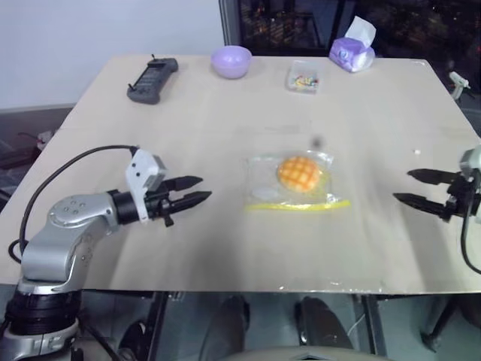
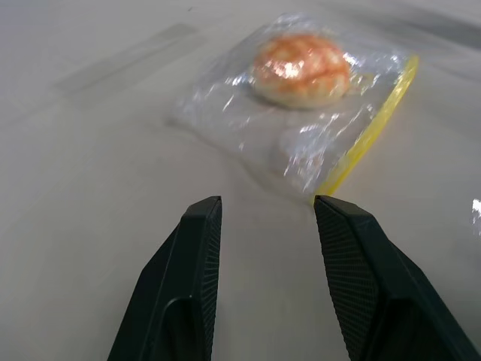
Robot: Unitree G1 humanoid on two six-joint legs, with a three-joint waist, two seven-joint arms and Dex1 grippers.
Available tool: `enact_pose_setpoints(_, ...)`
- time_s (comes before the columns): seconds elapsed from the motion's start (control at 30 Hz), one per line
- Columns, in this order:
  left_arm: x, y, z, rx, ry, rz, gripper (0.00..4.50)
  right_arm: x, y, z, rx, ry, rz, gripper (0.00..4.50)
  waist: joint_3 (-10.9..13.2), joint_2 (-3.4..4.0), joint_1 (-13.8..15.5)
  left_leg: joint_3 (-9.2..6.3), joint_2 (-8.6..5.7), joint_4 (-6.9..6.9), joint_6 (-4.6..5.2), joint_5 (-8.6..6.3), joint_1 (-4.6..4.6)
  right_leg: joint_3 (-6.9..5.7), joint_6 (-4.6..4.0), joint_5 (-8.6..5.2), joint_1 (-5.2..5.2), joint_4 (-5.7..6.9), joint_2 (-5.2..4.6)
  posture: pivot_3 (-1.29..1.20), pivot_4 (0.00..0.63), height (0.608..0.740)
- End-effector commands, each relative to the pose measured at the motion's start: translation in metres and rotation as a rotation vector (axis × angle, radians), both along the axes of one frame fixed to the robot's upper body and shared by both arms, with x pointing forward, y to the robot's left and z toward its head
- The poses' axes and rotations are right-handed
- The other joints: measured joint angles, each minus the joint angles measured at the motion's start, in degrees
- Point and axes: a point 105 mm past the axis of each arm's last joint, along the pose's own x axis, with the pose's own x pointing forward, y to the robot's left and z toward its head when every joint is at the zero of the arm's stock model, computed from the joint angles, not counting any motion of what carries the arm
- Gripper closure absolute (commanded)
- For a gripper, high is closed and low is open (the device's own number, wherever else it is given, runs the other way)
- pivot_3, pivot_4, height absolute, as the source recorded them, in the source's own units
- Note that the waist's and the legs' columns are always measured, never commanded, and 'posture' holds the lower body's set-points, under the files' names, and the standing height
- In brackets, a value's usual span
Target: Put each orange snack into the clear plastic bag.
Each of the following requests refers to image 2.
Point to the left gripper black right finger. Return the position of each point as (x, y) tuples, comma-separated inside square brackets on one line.
[(376, 301)]

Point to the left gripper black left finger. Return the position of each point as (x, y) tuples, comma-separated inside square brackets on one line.
[(176, 293)]

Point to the clear yellow zip plastic bag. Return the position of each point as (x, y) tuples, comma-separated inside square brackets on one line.
[(240, 113)]

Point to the round golden melon bread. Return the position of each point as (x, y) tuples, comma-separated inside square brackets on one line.
[(300, 71)]

